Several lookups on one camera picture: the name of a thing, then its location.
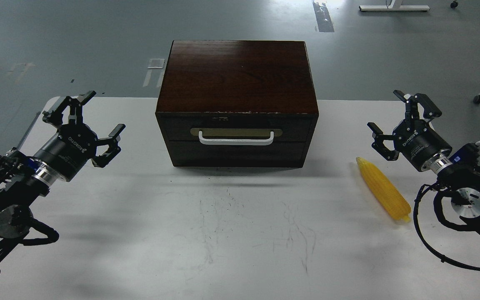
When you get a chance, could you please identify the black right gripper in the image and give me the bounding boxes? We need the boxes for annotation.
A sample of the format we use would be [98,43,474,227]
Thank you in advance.
[367,90,452,172]

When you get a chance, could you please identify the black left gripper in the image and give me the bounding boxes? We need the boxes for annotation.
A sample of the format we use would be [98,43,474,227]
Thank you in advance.
[33,90,126,183]

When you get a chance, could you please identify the yellow corn cob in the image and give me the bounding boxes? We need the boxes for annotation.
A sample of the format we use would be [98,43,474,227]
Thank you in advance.
[355,157,411,222]

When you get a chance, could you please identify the wooden drawer with white handle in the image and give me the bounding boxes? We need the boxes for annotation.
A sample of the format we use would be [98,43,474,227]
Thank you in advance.
[159,116,312,142]

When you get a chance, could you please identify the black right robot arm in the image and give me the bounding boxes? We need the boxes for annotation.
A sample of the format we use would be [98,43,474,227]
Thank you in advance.
[368,90,480,272]

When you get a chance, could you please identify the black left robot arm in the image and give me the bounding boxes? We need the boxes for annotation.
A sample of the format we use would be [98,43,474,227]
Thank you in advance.
[0,90,125,262]

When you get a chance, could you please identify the white desk foot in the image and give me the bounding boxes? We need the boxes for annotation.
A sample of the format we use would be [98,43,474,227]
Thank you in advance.
[359,0,430,12]

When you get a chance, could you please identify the dark wooden cabinet box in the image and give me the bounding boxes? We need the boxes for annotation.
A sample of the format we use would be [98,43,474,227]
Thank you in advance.
[155,40,319,168]

